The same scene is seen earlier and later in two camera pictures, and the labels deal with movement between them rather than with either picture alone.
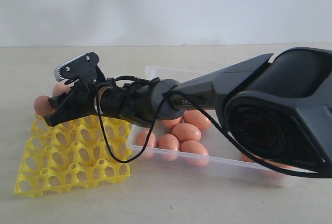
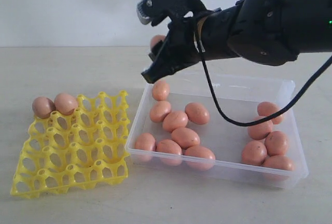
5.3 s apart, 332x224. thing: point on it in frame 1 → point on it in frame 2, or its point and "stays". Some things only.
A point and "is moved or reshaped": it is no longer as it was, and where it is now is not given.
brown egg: x=60 y=88 is moved or reshaped
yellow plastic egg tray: x=72 y=155 stays
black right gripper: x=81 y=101 → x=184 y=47
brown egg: x=42 y=106 stays
